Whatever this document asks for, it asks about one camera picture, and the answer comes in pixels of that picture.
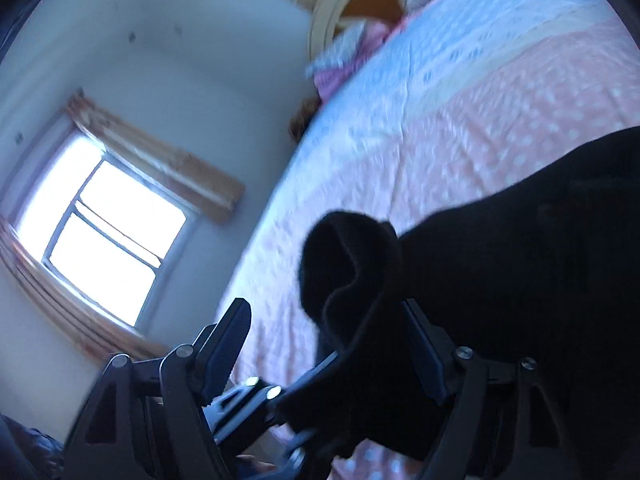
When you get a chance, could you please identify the cream wooden headboard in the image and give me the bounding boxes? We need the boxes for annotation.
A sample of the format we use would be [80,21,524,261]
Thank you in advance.
[307,0,426,67]

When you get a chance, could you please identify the orange patterned curtain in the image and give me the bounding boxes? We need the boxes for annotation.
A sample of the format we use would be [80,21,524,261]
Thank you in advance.
[64,89,247,224]
[0,214,168,362]

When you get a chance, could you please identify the pink folded blanket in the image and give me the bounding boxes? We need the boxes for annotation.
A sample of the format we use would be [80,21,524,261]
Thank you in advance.
[312,19,397,101]

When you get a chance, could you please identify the dark cloth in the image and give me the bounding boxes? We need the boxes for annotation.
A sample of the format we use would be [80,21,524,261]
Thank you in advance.
[0,412,67,480]

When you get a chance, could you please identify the brown plush toy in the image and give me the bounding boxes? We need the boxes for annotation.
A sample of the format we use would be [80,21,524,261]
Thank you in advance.
[288,97,324,142]

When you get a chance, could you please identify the white framed window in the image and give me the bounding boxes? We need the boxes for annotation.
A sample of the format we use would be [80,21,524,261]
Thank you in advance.
[14,129,202,332]

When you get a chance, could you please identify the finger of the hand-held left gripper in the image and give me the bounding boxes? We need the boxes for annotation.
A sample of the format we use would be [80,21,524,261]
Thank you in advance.
[277,427,326,480]
[210,351,342,443]

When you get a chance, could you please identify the polka-dot patchwork quilt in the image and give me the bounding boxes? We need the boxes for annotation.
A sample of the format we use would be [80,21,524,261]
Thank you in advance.
[220,0,640,480]

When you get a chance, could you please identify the blue floral pillow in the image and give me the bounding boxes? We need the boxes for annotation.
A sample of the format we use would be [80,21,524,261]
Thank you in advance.
[305,22,369,78]

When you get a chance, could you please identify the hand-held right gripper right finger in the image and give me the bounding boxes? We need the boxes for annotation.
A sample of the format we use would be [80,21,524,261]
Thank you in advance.
[402,299,572,480]

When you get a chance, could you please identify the black pants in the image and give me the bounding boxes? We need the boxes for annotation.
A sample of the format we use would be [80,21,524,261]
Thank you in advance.
[297,127,640,480]

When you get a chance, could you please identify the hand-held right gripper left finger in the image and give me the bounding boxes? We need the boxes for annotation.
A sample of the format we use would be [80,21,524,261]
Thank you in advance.
[64,298,252,480]

